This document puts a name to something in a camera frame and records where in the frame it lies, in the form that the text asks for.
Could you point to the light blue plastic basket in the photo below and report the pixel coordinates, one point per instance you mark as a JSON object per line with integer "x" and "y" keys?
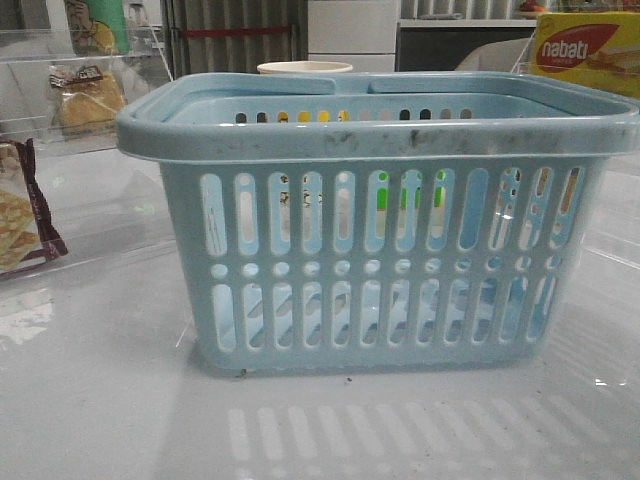
{"x": 376, "y": 220}

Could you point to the packaged bread slice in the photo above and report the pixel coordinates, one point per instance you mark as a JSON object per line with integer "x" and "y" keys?
{"x": 86, "y": 100}

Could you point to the brown cracker snack packet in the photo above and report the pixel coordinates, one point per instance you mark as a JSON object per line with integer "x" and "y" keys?
{"x": 28, "y": 236}

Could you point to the white cabinet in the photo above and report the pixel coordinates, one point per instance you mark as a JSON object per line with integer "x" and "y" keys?
{"x": 360, "y": 33}

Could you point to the yellow nabati wafer box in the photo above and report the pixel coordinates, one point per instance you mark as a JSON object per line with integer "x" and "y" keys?
{"x": 598, "y": 50}

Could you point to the green cartoon snack bag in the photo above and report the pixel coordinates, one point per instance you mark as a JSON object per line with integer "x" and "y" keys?
{"x": 97, "y": 27}

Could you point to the cream paper cup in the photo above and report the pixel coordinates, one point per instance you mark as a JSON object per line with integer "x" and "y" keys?
{"x": 304, "y": 67}

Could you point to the clear acrylic display shelf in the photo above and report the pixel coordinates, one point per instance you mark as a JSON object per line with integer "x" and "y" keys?
{"x": 27, "y": 105}

